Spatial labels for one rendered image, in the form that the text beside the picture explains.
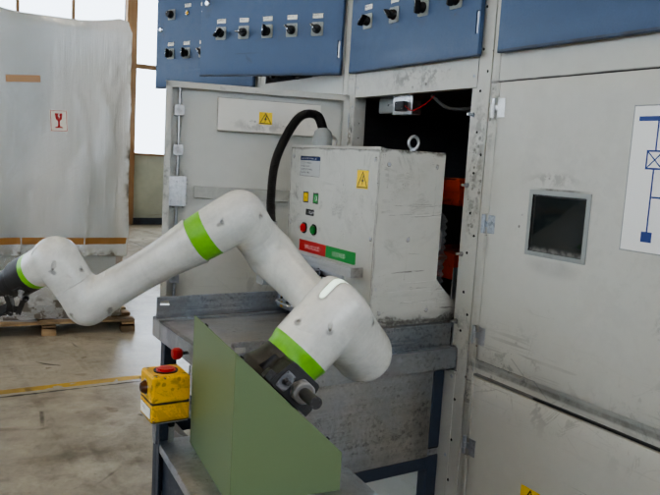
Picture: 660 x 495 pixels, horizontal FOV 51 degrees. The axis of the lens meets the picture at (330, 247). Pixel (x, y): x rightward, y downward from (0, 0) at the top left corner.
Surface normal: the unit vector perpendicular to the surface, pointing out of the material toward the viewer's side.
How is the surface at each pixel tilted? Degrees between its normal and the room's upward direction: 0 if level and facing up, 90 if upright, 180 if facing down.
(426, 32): 90
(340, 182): 90
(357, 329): 106
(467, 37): 90
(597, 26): 90
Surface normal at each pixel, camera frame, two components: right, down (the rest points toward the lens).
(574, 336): -0.85, 0.01
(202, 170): 0.23, 0.13
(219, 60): -0.49, 0.07
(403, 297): 0.52, 0.14
